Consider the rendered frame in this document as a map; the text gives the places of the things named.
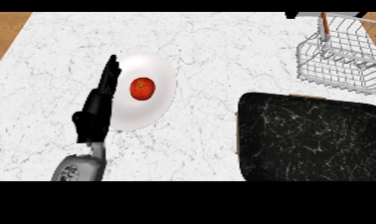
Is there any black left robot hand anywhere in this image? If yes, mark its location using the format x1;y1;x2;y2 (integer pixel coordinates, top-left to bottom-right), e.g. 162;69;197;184
70;54;124;144

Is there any black marble tray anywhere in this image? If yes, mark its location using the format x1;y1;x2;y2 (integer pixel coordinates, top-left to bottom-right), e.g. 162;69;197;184
233;92;376;182

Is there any red tomato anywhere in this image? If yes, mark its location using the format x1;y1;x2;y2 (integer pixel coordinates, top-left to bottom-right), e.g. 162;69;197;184
129;77;157;102

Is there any white plate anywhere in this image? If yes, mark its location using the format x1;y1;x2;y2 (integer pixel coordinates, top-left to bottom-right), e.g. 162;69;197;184
107;50;178;131

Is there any white wire tiered basket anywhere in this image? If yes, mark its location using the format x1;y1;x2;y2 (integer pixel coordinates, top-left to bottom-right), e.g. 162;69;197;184
284;12;376;96

